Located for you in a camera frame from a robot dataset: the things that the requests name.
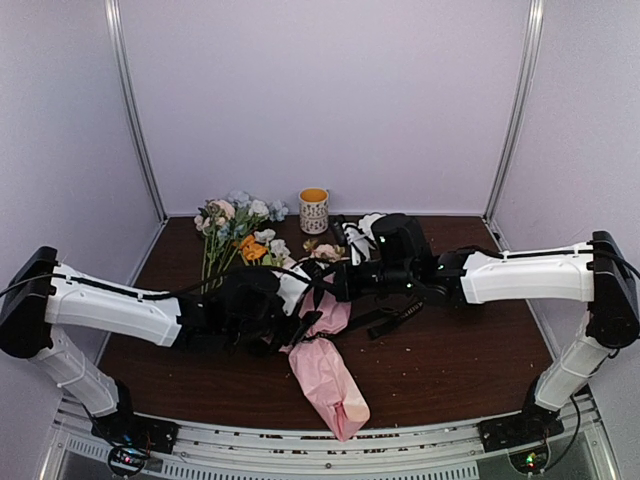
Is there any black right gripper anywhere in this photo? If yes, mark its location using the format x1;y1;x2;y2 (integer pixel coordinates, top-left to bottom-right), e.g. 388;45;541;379
317;259;415;303

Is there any orange fake flower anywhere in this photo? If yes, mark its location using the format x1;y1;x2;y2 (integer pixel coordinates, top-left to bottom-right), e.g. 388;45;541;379
238;234;268;265

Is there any black ribbon strap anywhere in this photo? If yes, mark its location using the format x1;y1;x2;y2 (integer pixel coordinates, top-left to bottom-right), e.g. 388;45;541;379
284;259;426;351

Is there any pink wrapping paper sheet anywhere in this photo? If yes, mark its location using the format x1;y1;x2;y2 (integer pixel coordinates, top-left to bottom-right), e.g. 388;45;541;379
280;293;370;442

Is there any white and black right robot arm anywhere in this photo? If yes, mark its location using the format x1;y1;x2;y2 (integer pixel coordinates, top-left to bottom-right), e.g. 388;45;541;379
329;213;639;442

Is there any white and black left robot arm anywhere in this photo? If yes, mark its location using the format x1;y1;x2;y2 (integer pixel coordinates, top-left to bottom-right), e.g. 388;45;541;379
1;247;311;444

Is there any pile of fake flowers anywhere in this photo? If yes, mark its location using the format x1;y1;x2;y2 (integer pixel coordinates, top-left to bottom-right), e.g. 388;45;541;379
194;191;293;293

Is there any white scalloped bowl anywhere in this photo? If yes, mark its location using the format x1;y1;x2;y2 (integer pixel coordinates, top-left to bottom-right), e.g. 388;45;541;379
358;212;384;236

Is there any floral mug with yellow inside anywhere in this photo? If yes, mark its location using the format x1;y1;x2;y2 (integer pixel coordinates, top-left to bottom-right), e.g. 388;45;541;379
299;188;329;235

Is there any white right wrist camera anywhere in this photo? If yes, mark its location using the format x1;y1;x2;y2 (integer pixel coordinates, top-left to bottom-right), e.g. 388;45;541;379
329;215;377;266

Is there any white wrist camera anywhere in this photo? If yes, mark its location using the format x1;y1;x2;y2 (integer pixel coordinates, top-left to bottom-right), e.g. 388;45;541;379
277;265;311;316
329;215;377;266

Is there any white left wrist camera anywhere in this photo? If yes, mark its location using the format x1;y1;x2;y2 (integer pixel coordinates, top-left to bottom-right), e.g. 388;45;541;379
277;265;311;316

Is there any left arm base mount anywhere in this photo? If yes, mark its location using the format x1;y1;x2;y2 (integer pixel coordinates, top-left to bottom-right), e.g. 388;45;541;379
91;416;179;454

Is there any aluminium front rail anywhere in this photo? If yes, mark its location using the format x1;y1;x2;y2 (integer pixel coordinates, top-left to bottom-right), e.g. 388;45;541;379
49;394;611;480

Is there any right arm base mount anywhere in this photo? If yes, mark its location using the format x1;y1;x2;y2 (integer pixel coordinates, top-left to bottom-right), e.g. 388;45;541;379
477;414;564;452

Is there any right aluminium frame post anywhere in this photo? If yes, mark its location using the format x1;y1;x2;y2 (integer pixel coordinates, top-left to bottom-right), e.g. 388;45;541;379
483;0;545;224

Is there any aluminium frame post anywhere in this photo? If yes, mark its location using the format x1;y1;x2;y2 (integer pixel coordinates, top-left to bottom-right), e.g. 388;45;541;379
483;0;545;224
104;0;168;223

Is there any left aluminium frame post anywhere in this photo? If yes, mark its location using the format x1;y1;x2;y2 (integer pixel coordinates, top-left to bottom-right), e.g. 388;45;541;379
104;0;168;223

